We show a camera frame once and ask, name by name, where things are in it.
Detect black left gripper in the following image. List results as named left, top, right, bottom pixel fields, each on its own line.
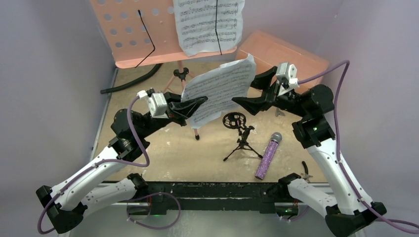
left=138, top=92, right=208, bottom=139

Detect sheet music paper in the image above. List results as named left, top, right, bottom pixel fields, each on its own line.
left=181, top=54, right=256, bottom=129
left=173, top=0, right=245, bottom=57

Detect pink folding music stand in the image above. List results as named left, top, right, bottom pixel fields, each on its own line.
left=90, top=0, right=238, bottom=141

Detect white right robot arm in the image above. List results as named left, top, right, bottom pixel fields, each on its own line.
left=233, top=63, right=387, bottom=237

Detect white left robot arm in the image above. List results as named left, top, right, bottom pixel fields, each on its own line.
left=36, top=89, right=207, bottom=235

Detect small grey metal clip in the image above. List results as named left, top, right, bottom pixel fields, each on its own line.
left=275, top=108, right=285, bottom=117

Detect black mini microphone tripod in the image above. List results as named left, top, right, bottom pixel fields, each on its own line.
left=222, top=112, right=263, bottom=161

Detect pink translucent storage box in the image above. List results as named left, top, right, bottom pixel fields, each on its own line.
left=235, top=31, right=330, bottom=81

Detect purple glitter microphone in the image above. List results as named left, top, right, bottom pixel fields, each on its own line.
left=255, top=132, right=283, bottom=180

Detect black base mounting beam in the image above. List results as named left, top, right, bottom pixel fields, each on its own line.
left=129, top=181, right=305, bottom=216

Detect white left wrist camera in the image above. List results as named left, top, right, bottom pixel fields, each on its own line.
left=137, top=88, right=168, bottom=119

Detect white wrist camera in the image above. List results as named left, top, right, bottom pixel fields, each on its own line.
left=137, top=88, right=168, bottom=119
left=276, top=62, right=299, bottom=89

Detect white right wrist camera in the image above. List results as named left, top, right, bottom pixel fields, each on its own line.
left=276, top=62, right=299, bottom=89

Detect black corrugated hose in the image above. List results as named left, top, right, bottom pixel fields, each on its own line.
left=99, top=63, right=164, bottom=95

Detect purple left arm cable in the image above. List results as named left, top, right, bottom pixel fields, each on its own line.
left=37, top=95, right=182, bottom=235

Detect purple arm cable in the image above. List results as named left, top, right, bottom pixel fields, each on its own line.
left=278, top=60, right=419, bottom=235
left=37, top=95, right=182, bottom=235

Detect black handled pliers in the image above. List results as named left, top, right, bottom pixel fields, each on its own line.
left=301, top=161, right=313, bottom=183

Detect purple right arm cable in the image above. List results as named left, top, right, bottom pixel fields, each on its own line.
left=278, top=60, right=419, bottom=235

